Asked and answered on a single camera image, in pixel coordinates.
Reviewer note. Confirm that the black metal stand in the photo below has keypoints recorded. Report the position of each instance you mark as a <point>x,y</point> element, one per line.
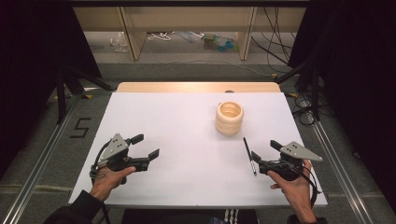
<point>60,99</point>
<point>315,93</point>

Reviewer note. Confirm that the black curtain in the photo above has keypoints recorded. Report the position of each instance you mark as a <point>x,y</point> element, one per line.
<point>31,62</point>
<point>358,77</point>

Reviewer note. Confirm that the black makeup brush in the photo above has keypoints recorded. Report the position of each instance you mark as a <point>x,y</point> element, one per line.
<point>249,155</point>

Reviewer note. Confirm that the colourful plastic toys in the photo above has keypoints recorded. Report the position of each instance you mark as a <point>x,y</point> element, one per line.
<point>219,43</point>

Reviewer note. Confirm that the clear plastic bag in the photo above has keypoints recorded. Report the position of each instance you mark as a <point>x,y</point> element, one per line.
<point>120,42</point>

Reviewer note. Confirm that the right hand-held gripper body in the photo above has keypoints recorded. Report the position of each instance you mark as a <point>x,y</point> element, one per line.
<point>292,152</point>

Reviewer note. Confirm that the person's right hand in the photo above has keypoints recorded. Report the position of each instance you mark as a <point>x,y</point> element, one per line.
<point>299,194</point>

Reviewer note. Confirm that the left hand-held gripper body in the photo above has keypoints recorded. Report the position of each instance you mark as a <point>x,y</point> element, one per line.
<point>113,149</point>

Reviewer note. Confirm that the person's left hand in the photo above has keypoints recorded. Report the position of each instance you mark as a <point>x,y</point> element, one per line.
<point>106,182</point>

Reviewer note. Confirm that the white board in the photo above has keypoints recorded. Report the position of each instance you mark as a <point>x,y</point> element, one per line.
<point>186,155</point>

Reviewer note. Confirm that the person's dark clothing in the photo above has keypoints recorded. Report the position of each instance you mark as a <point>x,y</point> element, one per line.
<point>174,217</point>

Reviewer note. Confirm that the aluminium floor rail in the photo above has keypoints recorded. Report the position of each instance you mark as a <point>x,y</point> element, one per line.
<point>40,165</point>
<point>339,168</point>

